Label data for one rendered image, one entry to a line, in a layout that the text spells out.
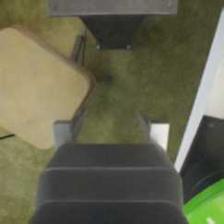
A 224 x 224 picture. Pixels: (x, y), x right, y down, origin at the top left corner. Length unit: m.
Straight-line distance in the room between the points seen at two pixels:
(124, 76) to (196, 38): 0.56
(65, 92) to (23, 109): 0.18
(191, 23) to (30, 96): 1.10
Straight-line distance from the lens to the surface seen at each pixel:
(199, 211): 0.20
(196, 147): 0.33
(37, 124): 0.67
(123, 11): 0.34
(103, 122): 1.27
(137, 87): 1.20
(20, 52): 0.64
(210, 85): 0.32
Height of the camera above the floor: 1.18
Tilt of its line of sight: 72 degrees down
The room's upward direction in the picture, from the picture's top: 178 degrees counter-clockwise
